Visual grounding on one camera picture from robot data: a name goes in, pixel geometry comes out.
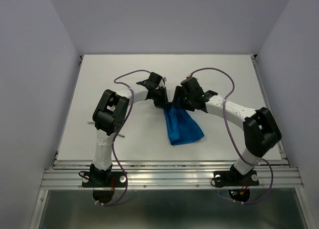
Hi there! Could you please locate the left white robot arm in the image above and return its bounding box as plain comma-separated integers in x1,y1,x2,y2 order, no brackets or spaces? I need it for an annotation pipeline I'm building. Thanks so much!
90,72,168,186

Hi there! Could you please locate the silver metal fork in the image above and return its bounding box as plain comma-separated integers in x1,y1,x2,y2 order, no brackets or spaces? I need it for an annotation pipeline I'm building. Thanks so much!
87,121,125,138

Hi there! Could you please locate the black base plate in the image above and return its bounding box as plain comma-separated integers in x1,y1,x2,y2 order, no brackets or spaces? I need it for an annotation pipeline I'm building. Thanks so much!
79,171,126,188
211,170,260,188

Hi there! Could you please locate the blue cloth napkin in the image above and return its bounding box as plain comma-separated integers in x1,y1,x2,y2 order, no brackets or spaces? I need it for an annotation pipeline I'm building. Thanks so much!
163,102,204,146

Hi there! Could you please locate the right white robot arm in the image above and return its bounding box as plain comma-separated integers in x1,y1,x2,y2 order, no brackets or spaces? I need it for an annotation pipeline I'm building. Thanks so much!
172,77,282,184

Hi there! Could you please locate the aluminium rail frame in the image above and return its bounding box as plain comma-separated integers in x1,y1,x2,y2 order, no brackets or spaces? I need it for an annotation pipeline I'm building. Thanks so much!
29,54,310,229

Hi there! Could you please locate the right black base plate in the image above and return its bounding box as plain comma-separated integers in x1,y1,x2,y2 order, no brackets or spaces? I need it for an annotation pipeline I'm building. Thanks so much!
211,170,260,188

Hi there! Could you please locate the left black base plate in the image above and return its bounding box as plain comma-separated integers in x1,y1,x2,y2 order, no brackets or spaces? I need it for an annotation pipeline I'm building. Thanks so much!
79,171,126,188

